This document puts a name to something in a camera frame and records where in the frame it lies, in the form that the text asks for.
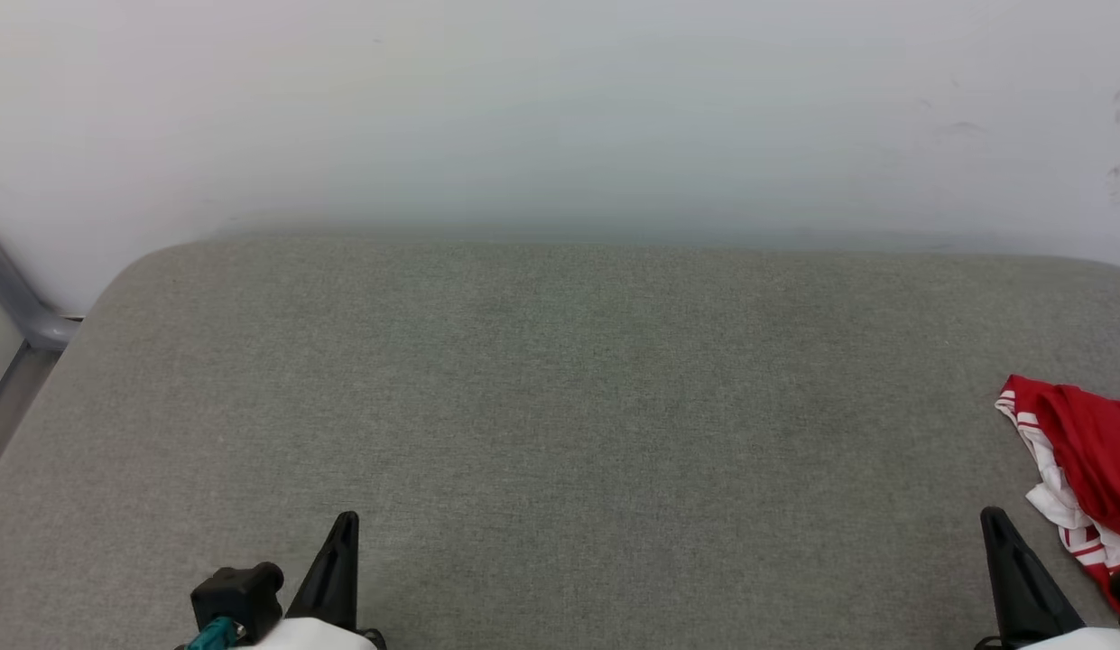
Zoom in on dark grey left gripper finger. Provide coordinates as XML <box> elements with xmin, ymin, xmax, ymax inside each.
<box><xmin>289</xmin><ymin>515</ymin><xmax>346</xmax><ymax>626</ymax></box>
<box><xmin>338</xmin><ymin>512</ymin><xmax>361</xmax><ymax>631</ymax></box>

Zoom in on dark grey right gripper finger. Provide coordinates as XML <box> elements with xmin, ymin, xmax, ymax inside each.
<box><xmin>997</xmin><ymin>511</ymin><xmax>1086</xmax><ymax>644</ymax></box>
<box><xmin>979</xmin><ymin>507</ymin><xmax>1034</xmax><ymax>645</ymax></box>

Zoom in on red and white jersey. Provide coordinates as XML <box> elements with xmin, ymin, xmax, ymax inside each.
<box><xmin>995</xmin><ymin>375</ymin><xmax>1120</xmax><ymax>617</ymax></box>

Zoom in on teal left camera plug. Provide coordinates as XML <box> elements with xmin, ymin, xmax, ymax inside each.
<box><xmin>182</xmin><ymin>616</ymin><xmax>242</xmax><ymax>650</ymax></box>

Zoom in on grey metal frame tube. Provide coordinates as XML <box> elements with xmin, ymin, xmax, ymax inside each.
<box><xmin>0</xmin><ymin>221</ymin><xmax>82</xmax><ymax>488</ymax></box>

